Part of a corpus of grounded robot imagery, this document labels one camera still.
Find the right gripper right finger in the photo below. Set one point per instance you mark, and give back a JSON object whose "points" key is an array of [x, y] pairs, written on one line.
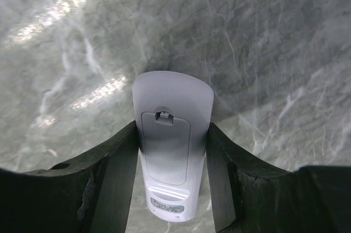
{"points": [[251, 195]]}

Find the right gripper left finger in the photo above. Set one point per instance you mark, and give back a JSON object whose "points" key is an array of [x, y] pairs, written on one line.
{"points": [[88, 193]]}

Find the grey white remote control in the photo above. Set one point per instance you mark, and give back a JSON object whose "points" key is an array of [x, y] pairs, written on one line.
{"points": [[172, 114]]}

